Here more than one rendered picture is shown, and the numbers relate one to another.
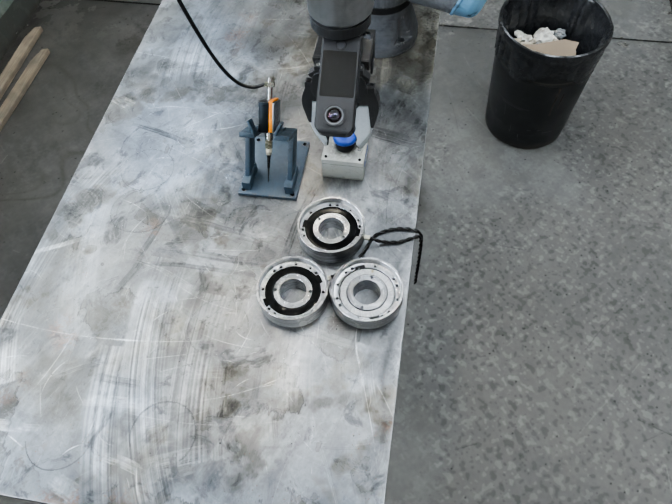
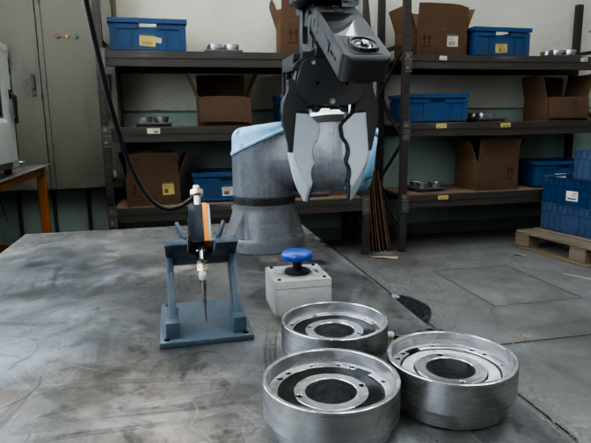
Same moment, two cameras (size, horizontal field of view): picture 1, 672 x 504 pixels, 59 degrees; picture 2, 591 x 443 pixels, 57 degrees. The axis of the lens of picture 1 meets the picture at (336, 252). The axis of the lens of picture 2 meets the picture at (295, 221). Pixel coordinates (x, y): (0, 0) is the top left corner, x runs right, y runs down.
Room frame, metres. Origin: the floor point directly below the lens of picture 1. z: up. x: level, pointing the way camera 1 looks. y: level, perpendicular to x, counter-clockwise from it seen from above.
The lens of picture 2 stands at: (0.08, 0.25, 1.03)
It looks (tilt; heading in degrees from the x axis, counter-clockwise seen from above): 11 degrees down; 335
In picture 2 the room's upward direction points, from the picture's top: 1 degrees counter-clockwise
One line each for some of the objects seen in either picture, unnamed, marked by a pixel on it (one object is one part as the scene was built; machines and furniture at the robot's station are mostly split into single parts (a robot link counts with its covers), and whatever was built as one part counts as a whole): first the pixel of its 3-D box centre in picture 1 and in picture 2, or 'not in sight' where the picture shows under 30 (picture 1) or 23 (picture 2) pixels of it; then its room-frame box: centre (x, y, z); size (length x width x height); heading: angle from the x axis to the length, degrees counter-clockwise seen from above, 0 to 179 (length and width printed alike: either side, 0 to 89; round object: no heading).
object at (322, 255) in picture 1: (331, 231); (334, 337); (0.52, 0.00, 0.82); 0.10 x 0.10 x 0.04
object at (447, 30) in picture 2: not in sight; (429, 33); (3.64, -2.61, 1.69); 0.59 x 0.41 x 0.38; 82
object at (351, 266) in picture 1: (366, 294); (449, 377); (0.40, -0.04, 0.82); 0.10 x 0.10 x 0.04
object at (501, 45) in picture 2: not in sight; (488, 45); (3.52, -3.12, 1.61); 0.52 x 0.38 x 0.22; 80
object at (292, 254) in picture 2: (345, 143); (296, 268); (0.67, -0.03, 0.85); 0.04 x 0.04 x 0.05
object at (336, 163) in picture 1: (346, 151); (296, 286); (0.68, -0.03, 0.82); 0.08 x 0.07 x 0.05; 167
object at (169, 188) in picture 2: not in sight; (153, 177); (4.10, -0.49, 0.64); 0.49 x 0.40 x 0.37; 82
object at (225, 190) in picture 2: not in sight; (227, 184); (4.00, -1.02, 0.56); 0.52 x 0.38 x 0.22; 74
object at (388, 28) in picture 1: (380, 12); (265, 220); (1.01, -0.12, 0.85); 0.15 x 0.15 x 0.10
